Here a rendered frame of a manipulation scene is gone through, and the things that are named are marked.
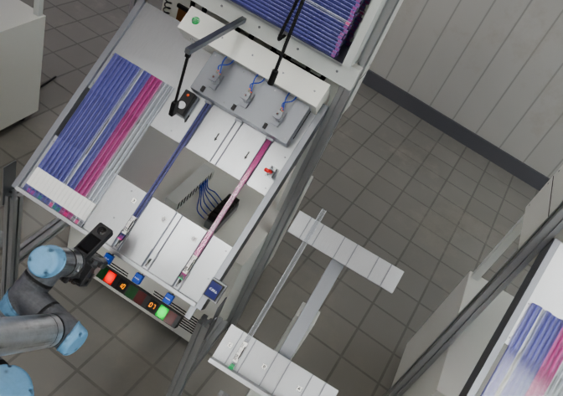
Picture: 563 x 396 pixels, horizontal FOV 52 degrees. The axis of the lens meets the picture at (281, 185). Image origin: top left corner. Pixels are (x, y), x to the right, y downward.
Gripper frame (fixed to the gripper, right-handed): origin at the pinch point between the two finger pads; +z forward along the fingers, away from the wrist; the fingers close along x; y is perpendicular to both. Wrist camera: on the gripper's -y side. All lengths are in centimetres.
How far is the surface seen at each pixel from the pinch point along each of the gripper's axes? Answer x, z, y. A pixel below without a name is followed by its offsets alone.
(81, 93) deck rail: -36, 3, -38
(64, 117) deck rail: -36.2, 2.8, -28.6
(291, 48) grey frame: 15, -7, -80
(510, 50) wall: 87, 219, -230
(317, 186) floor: 27, 175, -74
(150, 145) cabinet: -26, 52, -38
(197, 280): 26.3, 4.0, -9.1
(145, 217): 2.7, 4.0, -16.3
